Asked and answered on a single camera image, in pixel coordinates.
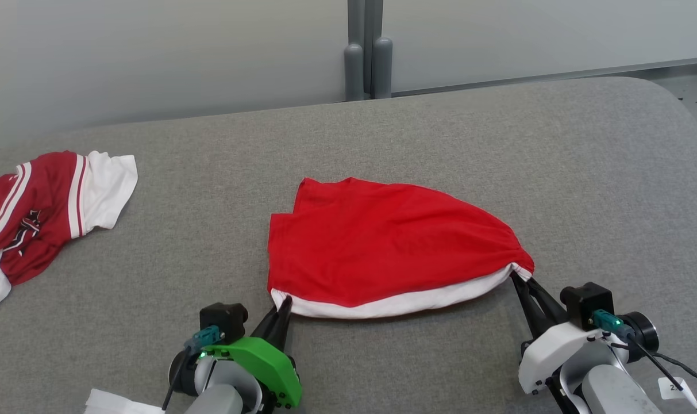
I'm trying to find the teal cable connector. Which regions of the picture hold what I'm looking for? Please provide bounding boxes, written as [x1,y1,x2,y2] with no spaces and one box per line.
[591,309,635,341]
[184,325,222,355]

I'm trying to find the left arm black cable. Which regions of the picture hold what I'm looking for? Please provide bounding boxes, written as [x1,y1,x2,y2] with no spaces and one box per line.
[161,345,191,412]

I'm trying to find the red shorts white waistband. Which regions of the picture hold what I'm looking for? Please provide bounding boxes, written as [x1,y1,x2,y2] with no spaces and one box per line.
[267,177,536,320]

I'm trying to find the grey partition upright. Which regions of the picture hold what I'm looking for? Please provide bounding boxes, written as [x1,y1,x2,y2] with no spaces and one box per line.
[348,0,366,47]
[364,0,384,95]

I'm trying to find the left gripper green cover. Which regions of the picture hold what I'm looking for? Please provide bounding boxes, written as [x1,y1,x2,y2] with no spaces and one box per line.
[202,295,303,409]

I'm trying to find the red basketball jersey white sleeves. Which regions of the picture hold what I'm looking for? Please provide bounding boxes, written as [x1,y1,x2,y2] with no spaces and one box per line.
[0,151,138,318]

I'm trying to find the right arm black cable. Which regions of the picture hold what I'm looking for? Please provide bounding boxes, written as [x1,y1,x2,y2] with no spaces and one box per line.
[627,336,697,414]

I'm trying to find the grey rounded partition post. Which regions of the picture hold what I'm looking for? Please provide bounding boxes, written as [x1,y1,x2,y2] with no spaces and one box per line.
[372,37,393,99]
[344,43,364,102]

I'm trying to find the white paper sheet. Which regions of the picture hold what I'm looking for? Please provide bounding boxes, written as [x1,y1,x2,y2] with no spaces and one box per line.
[84,388,165,414]

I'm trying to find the right teal cable connector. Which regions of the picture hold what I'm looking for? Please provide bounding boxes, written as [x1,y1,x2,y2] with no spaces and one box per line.
[591,309,635,341]

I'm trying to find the white label tag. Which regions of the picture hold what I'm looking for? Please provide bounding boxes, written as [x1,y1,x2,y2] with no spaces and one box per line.
[657,377,697,410]

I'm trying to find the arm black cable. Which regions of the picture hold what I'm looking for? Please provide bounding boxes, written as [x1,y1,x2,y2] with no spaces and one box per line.
[161,345,191,412]
[627,336,697,414]

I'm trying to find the left teal cable connector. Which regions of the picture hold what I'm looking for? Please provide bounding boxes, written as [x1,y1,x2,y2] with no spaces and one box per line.
[184,325,222,355]

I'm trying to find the grey fabric sofa cushion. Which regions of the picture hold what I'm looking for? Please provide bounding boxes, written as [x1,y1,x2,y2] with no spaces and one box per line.
[0,76,697,414]

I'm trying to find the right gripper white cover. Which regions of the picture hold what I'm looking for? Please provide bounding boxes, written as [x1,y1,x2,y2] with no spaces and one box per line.
[509,271,613,394]

